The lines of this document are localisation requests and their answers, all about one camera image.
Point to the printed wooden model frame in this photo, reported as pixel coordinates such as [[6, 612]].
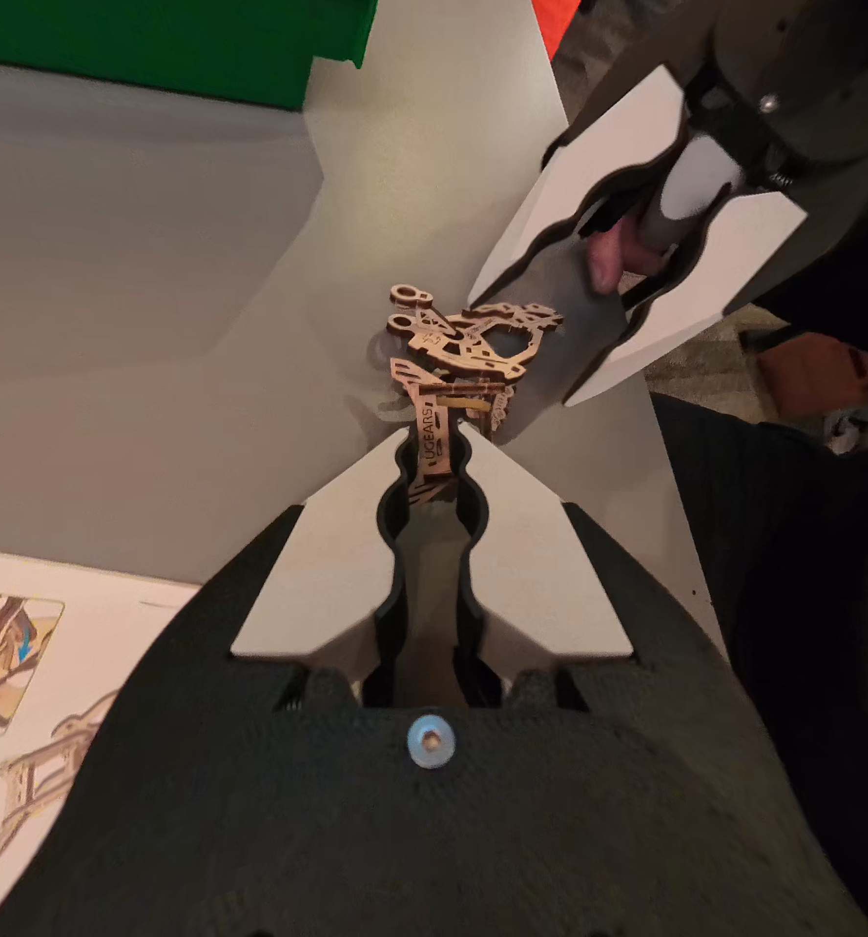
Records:
[[438, 439]]

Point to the person's right hand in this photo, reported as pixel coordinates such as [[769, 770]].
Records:
[[613, 256]]

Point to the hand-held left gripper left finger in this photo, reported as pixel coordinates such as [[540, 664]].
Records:
[[317, 578]]

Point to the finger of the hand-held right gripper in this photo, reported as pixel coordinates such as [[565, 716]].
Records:
[[734, 263], [610, 139]]

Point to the orange red object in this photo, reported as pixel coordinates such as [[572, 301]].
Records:
[[555, 22]]

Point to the illustrated instruction sheet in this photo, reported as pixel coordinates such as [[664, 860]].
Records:
[[53, 659]]

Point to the person's black trouser leg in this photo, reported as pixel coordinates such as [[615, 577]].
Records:
[[807, 622]]

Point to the brown shoe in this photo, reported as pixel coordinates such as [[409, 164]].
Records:
[[815, 370]]

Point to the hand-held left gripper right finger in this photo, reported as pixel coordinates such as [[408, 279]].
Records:
[[544, 585]]

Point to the wooden model part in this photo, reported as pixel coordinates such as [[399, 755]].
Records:
[[478, 344]]

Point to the green plastic bin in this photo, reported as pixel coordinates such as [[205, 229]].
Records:
[[148, 36]]

